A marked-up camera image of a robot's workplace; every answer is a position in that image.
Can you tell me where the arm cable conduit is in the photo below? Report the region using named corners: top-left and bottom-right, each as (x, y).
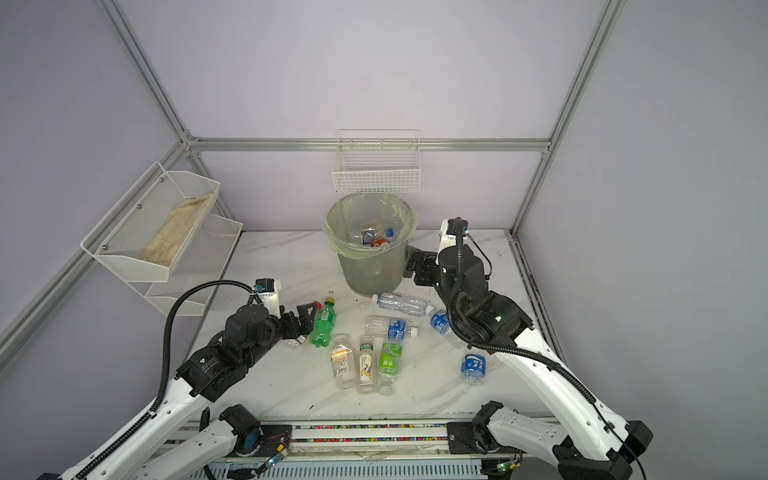
top-left (71, 279), bottom-right (256, 480)
top-left (446, 218), bottom-right (649, 480)

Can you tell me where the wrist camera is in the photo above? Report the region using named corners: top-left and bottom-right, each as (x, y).
top-left (254, 278), bottom-right (282, 318)
top-left (438, 217), bottom-right (468, 252)

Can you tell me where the white cap tea bottle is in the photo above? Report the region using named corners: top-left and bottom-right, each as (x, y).
top-left (330, 334), bottom-right (356, 390)

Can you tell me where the white mesh shelf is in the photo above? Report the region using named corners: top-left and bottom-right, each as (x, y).
top-left (80, 162), bottom-right (220, 283)
top-left (143, 214), bottom-right (242, 315)

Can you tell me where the green cap crane label bottle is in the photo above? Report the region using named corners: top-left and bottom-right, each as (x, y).
top-left (357, 335), bottom-right (376, 394)

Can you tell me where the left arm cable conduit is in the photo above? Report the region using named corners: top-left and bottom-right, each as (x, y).
top-left (71, 279), bottom-right (256, 480)

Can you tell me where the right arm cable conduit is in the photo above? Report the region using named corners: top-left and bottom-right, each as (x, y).
top-left (446, 218), bottom-right (649, 480)

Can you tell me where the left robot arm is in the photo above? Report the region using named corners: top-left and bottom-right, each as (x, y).
top-left (40, 302), bottom-right (320, 479)

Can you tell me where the green soda bottle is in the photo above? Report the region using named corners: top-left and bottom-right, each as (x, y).
top-left (310, 297), bottom-right (336, 348)

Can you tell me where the lime green label bottle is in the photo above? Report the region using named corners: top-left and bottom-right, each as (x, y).
top-left (377, 341), bottom-right (403, 396)

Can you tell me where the mesh waste bin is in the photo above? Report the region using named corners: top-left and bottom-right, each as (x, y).
top-left (322, 193), bottom-right (419, 297)

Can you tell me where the blue label water bottle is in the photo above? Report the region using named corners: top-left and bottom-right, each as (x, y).
top-left (365, 315), bottom-right (419, 341)

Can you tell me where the lower white mesh shelf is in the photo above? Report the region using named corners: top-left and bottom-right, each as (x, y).
top-left (143, 214), bottom-right (242, 315)

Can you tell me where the upright blue label bottle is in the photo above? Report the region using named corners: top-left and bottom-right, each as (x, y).
top-left (460, 353), bottom-right (486, 386)

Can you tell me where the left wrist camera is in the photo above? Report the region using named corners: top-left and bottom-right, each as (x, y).
top-left (254, 278), bottom-right (282, 318)

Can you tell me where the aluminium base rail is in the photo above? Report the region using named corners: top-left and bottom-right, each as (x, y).
top-left (110, 415), bottom-right (628, 480)

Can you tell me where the Pocari Sweat bottle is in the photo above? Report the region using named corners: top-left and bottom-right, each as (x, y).
top-left (428, 308), bottom-right (464, 349)

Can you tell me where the clear purple label bottle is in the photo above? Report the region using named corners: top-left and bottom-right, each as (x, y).
top-left (371, 293), bottom-right (434, 317)

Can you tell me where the small Pepsi label bottle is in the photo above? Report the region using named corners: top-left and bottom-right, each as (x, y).
top-left (361, 225), bottom-right (394, 248)

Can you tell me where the green bin liner bag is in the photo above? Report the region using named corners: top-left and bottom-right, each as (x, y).
top-left (322, 192), bottom-right (419, 260)

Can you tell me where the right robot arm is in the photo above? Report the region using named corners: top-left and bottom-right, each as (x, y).
top-left (403, 245), bottom-right (653, 479)

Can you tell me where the upper white mesh shelf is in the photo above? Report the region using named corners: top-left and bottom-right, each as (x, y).
top-left (80, 162), bottom-right (220, 283)

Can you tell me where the white wire wall basket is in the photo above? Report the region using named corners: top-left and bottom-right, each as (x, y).
top-left (332, 129), bottom-right (422, 194)

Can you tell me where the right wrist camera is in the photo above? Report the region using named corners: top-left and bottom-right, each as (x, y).
top-left (438, 217), bottom-right (468, 252)

